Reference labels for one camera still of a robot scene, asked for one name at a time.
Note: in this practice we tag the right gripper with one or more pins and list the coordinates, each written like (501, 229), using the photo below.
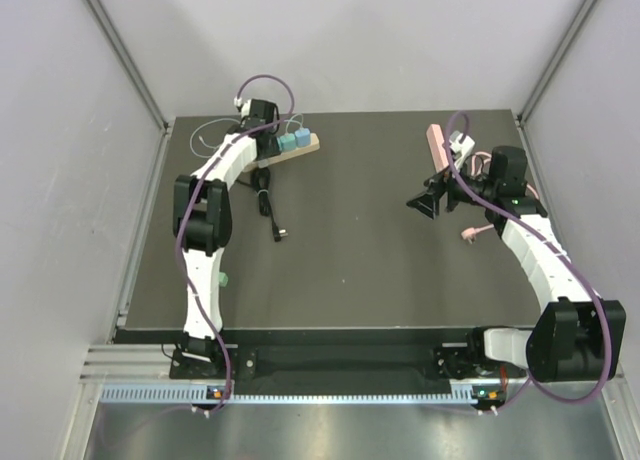
(444, 181)

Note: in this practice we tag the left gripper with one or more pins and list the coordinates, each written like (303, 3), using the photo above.
(272, 149)

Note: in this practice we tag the beige wooden power strip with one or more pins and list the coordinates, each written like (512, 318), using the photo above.
(312, 147)

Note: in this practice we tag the pink power strip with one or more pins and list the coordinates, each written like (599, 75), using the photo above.
(436, 142)

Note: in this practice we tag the green charger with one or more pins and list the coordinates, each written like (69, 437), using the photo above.
(223, 279)

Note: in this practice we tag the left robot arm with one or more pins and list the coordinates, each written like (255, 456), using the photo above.
(202, 219)

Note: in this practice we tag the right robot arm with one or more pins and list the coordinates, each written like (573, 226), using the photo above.
(578, 335)

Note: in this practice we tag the light teal charger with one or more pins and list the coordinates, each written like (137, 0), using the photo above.
(287, 142)

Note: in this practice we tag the blue charger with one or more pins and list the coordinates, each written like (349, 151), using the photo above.
(303, 137)

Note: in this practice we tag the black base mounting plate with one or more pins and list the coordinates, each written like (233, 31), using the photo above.
(246, 363)

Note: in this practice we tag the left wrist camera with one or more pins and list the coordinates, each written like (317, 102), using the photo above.
(242, 106)

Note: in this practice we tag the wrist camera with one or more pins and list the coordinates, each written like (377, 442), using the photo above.
(461, 146)
(242, 106)

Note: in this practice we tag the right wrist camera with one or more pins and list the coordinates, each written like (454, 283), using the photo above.
(461, 146)

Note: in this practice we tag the left aluminium frame post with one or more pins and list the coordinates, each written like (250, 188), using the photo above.
(123, 55)

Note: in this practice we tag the aluminium frame post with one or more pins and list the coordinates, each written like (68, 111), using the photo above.
(123, 55)
(577, 23)

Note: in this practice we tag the right aluminium frame post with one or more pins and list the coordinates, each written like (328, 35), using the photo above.
(577, 23)

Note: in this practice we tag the slotted cable duct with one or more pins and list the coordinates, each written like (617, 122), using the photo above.
(211, 394)

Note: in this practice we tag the aluminium front rail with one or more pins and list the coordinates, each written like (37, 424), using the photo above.
(148, 356)

